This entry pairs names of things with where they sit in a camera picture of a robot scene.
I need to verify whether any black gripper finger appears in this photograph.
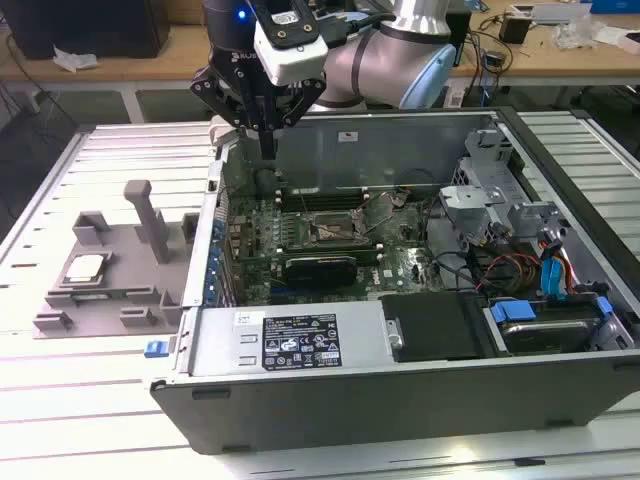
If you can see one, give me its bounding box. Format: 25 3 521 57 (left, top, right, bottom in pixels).
267 79 327 161
189 65 269 161

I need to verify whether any metal socket cover frame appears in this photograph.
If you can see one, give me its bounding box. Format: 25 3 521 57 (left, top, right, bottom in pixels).
351 192 401 236

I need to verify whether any silver topped CPU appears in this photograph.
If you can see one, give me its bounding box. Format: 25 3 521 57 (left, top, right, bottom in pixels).
66 254 107 281

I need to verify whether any CPU socket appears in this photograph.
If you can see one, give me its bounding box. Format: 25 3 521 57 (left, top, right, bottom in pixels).
308 208 360 245

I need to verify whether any pale grey case latch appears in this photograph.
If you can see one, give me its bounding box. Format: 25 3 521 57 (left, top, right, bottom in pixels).
207 114 241 147

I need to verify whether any wooden desk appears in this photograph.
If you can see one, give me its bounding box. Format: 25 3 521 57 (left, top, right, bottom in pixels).
0 0 640 96

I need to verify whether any black RAM slot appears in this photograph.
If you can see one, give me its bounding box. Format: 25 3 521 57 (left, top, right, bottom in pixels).
279 246 382 254
277 202 371 209
279 241 381 248
277 193 371 200
280 251 383 259
277 197 371 204
277 188 371 195

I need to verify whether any large black box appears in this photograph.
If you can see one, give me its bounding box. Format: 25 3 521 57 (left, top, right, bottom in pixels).
1 0 171 61

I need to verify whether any crumpled white paper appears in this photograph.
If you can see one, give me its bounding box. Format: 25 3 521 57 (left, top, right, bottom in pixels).
51 43 100 74

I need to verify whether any black upright box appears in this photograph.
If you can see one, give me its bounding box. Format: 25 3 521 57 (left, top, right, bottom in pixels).
446 9 474 70

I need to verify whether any black graphics card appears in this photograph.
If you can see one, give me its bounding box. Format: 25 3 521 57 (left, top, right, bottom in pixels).
282 253 359 288

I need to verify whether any green motherboard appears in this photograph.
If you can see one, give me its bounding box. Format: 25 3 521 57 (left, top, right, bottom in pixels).
219 185 454 307

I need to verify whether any grey metal drive cage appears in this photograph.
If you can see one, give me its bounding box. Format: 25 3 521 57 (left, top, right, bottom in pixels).
438 127 574 254

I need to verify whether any grey plastic parts rack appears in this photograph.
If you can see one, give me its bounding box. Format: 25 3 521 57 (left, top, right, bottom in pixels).
31 178 202 342

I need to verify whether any green RAM stick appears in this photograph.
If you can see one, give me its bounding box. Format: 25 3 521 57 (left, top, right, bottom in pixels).
72 284 151 304

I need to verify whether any small black box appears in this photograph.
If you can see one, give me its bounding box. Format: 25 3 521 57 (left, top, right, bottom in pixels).
498 13 531 45

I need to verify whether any black power supply label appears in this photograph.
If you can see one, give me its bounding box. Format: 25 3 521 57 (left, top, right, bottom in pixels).
261 311 342 372

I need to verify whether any silver power supply unit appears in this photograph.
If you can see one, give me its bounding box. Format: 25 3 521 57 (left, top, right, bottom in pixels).
188 298 389 377

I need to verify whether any grey flat box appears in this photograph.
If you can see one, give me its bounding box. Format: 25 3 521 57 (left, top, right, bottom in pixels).
508 2 594 26

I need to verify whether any clear plastic bag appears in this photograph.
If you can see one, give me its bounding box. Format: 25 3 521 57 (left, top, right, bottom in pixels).
551 13 601 52

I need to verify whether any open dark grey PC case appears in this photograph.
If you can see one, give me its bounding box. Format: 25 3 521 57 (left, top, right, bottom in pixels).
148 103 640 457

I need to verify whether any white flat box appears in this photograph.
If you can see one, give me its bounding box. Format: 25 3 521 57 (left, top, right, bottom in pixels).
618 28 640 56

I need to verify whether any hard disk in blue carrier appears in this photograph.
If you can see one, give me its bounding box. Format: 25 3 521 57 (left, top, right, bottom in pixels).
487 293 616 355

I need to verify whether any black camera cable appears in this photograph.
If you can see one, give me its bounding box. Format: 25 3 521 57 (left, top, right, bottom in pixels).
319 9 399 49

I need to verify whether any red yellow power wire bundle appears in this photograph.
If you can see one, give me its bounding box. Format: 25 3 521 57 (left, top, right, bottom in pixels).
474 251 545 296

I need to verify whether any blue flat data wire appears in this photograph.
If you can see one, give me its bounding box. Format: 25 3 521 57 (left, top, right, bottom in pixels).
539 252 571 302

